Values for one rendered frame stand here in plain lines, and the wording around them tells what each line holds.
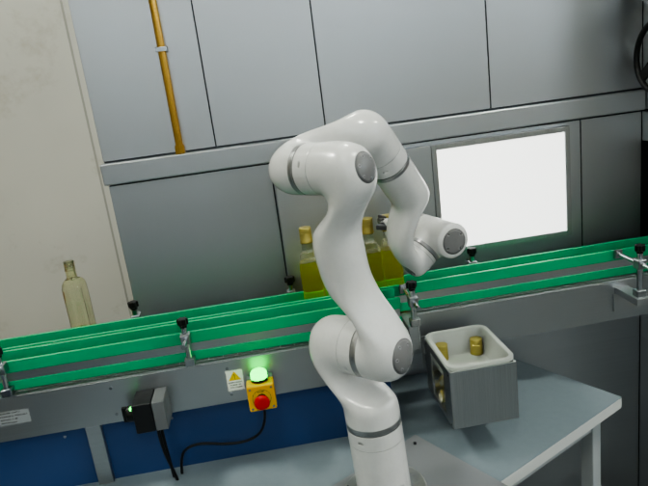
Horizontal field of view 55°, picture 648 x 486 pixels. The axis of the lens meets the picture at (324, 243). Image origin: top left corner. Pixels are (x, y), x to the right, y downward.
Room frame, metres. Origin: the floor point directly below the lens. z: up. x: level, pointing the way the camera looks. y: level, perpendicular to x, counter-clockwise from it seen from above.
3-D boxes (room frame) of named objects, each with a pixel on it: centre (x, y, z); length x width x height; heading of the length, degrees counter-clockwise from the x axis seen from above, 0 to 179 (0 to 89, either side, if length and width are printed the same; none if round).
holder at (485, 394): (1.50, -0.33, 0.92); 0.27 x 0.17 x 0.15; 5
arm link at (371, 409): (1.21, -0.03, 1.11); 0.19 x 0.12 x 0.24; 48
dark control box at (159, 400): (1.42, 0.49, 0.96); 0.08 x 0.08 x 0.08; 5
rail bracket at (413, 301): (1.56, -0.21, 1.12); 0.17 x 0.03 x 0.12; 5
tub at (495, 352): (1.47, -0.33, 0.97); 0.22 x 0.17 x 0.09; 5
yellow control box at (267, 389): (1.45, 0.21, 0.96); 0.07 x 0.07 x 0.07; 5
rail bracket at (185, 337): (1.46, 0.38, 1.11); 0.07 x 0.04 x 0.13; 5
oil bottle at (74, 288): (1.70, 0.73, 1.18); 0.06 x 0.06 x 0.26; 0
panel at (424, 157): (1.83, -0.33, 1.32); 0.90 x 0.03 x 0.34; 95
